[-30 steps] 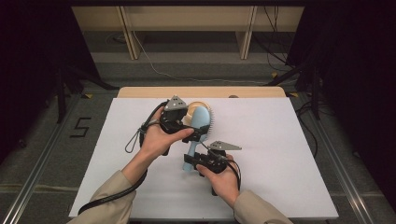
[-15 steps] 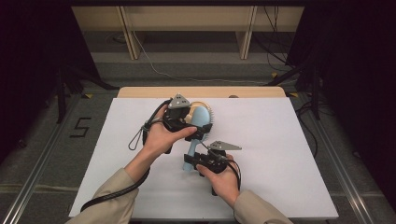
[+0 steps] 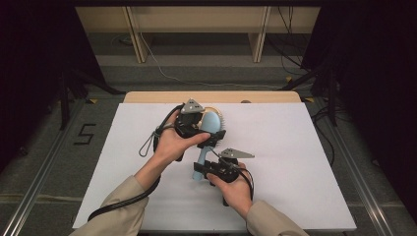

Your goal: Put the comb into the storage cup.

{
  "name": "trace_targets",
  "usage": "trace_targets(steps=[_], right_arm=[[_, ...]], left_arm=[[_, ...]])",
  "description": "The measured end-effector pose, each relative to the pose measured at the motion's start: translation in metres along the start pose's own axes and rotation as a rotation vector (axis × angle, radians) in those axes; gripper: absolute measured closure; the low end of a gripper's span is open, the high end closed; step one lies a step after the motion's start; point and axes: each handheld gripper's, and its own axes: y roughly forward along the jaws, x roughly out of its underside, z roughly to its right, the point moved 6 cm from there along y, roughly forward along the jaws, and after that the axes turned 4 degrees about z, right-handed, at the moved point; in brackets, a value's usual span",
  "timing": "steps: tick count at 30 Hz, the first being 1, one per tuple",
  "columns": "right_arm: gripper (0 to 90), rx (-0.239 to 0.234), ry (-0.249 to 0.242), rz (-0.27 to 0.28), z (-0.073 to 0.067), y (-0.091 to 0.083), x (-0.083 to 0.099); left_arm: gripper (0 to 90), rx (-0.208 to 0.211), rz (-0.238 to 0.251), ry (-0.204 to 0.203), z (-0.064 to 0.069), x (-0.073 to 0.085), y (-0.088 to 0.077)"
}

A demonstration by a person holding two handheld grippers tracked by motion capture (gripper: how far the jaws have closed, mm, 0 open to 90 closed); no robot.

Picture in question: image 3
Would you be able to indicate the dark curtain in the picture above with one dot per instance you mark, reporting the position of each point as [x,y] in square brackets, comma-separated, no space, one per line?
[377,65]
[26,65]

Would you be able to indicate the metal floor rail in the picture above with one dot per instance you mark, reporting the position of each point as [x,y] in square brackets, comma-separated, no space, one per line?
[355,183]
[50,154]

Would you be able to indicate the light blue hairbrush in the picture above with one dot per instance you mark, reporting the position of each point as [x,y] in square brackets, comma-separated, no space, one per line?
[211,124]

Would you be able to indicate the cream ribbed cup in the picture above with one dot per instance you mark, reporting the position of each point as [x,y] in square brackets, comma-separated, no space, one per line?
[213,108]

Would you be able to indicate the person's right hand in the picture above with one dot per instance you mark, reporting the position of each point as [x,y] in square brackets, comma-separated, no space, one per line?
[236,193]

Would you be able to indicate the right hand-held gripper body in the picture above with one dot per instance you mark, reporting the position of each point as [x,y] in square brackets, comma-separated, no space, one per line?
[226,170]

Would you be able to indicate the beige background desk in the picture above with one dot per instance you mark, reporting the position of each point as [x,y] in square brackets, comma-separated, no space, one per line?
[196,19]

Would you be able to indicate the person's left hand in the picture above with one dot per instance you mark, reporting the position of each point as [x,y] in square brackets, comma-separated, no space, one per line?
[170,144]

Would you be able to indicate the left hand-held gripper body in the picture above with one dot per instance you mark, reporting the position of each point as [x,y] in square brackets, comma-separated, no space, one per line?
[188,124]

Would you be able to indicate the black metal stand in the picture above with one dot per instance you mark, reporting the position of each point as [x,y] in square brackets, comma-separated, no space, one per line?
[64,105]
[332,105]

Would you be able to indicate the yellow tape mark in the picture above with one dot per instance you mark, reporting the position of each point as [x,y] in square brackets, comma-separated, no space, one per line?
[288,79]
[93,101]

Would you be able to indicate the white board cover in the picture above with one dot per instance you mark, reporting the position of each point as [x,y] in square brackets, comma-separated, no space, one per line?
[278,131]

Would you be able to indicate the light wooden table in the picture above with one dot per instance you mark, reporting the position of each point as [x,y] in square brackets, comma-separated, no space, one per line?
[246,96]

